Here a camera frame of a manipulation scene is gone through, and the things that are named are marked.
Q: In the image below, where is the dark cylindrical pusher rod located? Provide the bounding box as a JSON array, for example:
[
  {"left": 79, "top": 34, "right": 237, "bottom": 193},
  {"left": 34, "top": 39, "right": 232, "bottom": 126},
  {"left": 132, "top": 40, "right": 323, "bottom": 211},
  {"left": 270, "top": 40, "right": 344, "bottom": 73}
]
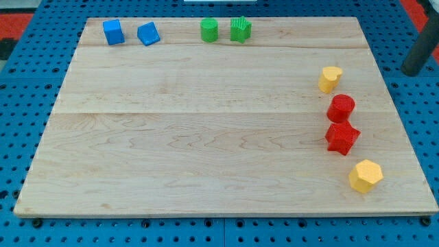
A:
[{"left": 401, "top": 0, "right": 438, "bottom": 77}]

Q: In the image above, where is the yellow hexagon block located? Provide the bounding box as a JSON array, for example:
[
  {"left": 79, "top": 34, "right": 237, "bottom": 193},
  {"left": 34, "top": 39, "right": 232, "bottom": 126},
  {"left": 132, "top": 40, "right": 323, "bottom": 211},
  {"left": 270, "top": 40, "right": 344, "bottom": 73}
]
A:
[{"left": 348, "top": 159, "right": 383, "bottom": 193}]

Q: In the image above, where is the green cylinder block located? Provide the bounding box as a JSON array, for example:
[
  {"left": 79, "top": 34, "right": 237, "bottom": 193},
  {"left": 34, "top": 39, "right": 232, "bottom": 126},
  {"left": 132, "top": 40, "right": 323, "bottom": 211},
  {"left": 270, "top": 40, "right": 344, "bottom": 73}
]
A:
[{"left": 200, "top": 18, "right": 218, "bottom": 43}]

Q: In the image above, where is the blue wedge block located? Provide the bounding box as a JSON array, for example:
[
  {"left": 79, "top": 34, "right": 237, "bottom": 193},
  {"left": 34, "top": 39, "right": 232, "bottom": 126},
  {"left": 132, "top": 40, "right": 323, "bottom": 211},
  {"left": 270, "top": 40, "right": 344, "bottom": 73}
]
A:
[{"left": 137, "top": 22, "right": 161, "bottom": 46}]

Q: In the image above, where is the yellow heart block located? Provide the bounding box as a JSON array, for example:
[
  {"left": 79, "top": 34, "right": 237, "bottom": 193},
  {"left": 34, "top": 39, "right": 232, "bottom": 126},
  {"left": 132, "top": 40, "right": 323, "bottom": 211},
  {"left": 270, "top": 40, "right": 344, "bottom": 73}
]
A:
[{"left": 318, "top": 67, "right": 343, "bottom": 94}]

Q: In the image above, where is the red cylinder block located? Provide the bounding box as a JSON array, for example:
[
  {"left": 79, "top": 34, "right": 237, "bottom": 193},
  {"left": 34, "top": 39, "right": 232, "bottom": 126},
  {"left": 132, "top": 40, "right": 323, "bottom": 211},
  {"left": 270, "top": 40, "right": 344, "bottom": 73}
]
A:
[{"left": 327, "top": 94, "right": 355, "bottom": 124}]

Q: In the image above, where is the blue cube block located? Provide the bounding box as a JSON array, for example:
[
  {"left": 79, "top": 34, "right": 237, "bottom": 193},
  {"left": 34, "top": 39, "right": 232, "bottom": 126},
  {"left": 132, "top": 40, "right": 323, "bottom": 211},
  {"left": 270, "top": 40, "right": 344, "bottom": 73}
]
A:
[{"left": 102, "top": 19, "right": 125, "bottom": 45}]

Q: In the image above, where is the red star block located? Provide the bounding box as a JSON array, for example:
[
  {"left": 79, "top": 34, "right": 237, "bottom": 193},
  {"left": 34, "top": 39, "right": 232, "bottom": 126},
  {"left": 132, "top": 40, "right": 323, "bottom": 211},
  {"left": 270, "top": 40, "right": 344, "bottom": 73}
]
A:
[{"left": 325, "top": 121, "right": 361, "bottom": 156}]

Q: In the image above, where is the green star block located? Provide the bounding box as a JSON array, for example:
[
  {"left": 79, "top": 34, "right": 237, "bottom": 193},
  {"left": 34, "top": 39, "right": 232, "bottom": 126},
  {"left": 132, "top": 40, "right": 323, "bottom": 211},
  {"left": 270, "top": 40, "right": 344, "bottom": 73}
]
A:
[{"left": 230, "top": 16, "right": 252, "bottom": 43}]

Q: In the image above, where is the wooden board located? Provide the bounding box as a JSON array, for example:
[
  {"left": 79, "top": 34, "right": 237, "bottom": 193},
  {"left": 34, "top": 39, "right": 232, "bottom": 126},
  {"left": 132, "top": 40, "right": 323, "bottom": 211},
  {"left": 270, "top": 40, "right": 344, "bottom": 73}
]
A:
[{"left": 14, "top": 17, "right": 438, "bottom": 218}]

